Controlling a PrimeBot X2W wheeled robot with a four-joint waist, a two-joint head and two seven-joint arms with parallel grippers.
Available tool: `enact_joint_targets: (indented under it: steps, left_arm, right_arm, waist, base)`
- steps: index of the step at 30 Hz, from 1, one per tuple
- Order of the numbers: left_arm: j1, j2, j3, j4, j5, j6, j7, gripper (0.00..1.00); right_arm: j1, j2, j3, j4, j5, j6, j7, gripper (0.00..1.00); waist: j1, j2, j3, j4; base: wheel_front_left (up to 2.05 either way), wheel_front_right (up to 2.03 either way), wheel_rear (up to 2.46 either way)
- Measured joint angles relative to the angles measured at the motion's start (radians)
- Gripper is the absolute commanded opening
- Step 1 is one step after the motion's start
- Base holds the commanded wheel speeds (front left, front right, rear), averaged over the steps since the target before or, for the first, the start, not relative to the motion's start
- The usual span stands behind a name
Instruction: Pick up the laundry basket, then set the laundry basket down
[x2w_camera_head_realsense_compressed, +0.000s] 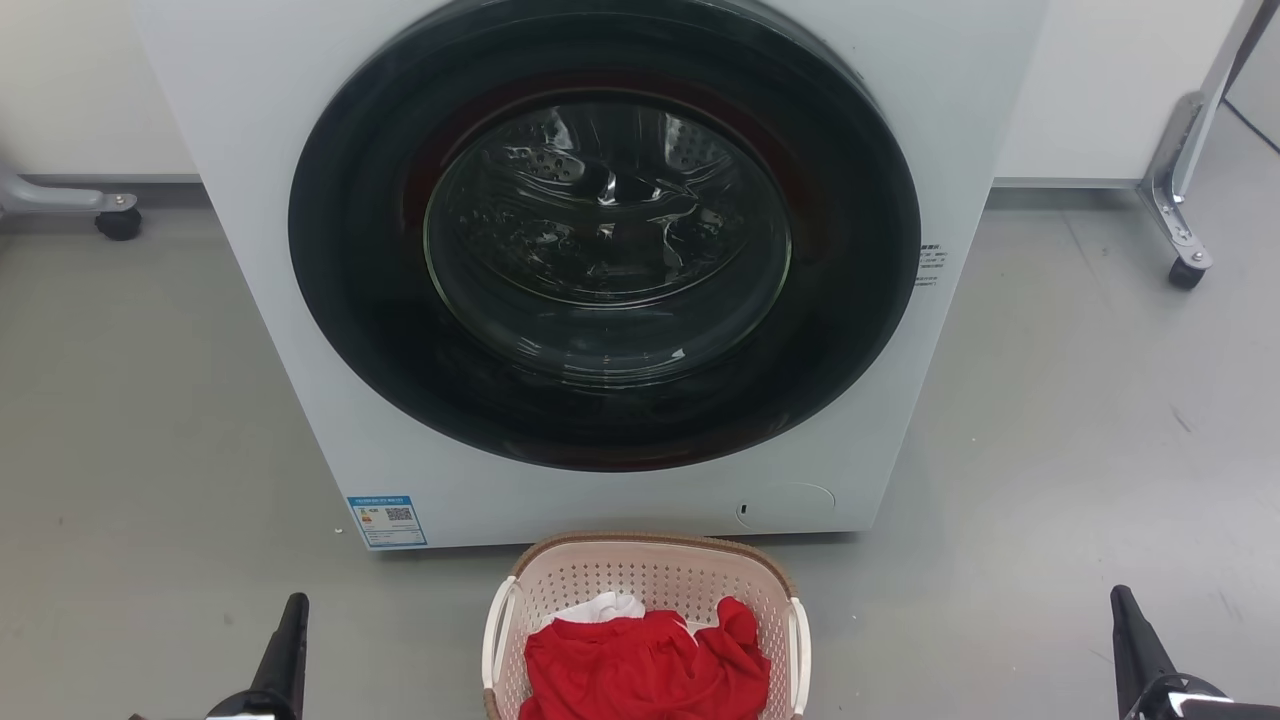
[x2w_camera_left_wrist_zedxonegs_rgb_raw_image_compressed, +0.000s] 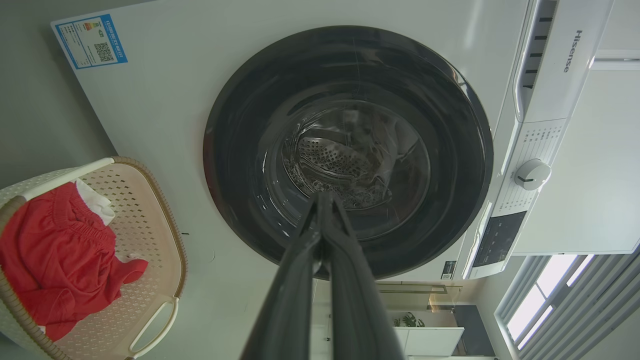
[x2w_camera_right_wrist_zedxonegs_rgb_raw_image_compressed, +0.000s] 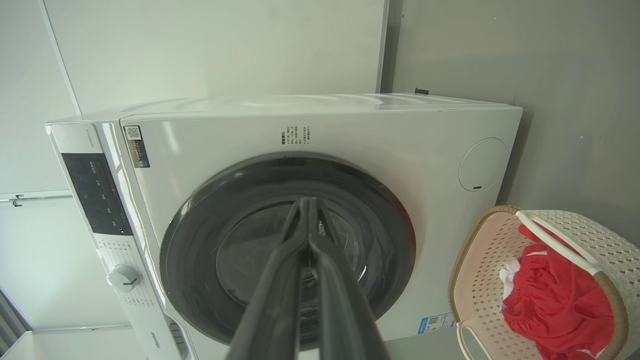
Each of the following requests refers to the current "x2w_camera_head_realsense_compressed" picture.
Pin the red garment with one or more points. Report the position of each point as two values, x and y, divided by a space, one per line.
640 670

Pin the blue energy label sticker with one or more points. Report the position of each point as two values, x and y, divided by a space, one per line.
387 521

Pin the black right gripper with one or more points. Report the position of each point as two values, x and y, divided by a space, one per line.
1180 700

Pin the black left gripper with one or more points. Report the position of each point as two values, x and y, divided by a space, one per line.
255 707

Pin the black round washing machine door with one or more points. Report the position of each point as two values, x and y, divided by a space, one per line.
360 300

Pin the white garment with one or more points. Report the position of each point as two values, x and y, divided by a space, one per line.
605 607

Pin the beige perforated plastic laundry basket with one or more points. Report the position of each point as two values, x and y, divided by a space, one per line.
650 575

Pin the grey metal frame leg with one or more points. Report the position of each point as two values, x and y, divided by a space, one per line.
60 196
1180 160

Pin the white front-load washing machine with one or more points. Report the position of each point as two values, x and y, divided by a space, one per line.
250 150

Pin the black caster wheel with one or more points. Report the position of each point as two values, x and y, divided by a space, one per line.
119 224
1186 274

